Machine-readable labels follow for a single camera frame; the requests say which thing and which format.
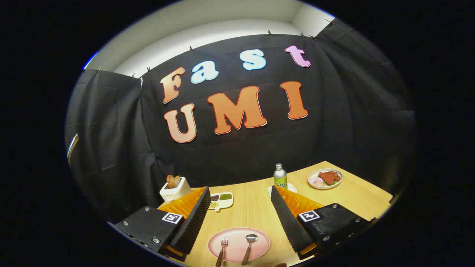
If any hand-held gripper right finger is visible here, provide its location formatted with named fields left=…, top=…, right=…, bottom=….
left=271, top=185, right=373, bottom=260

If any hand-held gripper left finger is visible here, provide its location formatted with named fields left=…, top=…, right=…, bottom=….
left=114, top=186, right=211, bottom=262

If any fork with brown handle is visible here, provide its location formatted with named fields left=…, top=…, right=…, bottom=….
left=216, top=237, right=229, bottom=267

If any spoon with brown handle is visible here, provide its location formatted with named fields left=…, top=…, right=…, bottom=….
left=241, top=234, right=258, bottom=266

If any white toaster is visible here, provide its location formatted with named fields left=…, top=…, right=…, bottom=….
left=160, top=177, right=193, bottom=202

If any white square coaster tray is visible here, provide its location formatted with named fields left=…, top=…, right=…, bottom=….
left=268, top=183, right=297, bottom=197

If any white divided dish with beans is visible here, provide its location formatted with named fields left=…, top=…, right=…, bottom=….
left=209, top=192, right=233, bottom=212

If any green soda bottle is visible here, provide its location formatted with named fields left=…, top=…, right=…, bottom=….
left=273, top=163, right=288, bottom=190

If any pink round plate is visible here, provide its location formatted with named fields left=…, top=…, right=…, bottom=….
left=207, top=227, right=271, bottom=263

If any white oval food plate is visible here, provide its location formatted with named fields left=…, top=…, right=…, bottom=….
left=308, top=168, right=344, bottom=190

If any red-brown meat piece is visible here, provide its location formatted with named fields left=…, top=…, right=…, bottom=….
left=318, top=171, right=341, bottom=185

